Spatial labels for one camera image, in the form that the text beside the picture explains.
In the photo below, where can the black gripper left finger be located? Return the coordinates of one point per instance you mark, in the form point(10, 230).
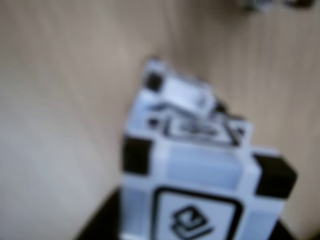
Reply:
point(105, 220)

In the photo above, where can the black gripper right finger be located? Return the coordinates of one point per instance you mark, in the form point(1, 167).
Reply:
point(287, 233)

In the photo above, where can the white black cube stacked-sheets print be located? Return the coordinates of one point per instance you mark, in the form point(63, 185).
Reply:
point(200, 175)

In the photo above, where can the white black cube blue lights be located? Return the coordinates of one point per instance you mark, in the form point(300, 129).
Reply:
point(185, 95)

